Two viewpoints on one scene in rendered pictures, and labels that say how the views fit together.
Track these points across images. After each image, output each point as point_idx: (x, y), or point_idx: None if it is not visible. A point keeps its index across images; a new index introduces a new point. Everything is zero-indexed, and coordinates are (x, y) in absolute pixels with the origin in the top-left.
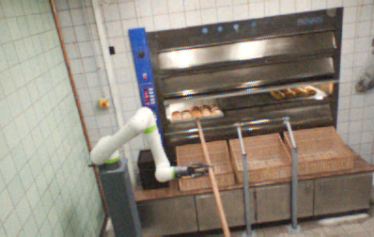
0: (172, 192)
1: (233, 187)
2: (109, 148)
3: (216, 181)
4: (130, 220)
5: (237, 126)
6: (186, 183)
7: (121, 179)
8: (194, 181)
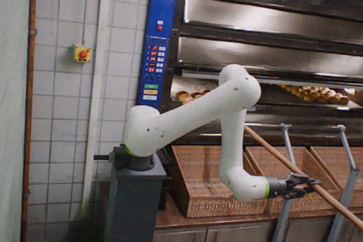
0: (174, 218)
1: (264, 218)
2: (180, 126)
3: (235, 207)
4: None
5: (284, 128)
6: (199, 206)
7: (156, 189)
8: (210, 203)
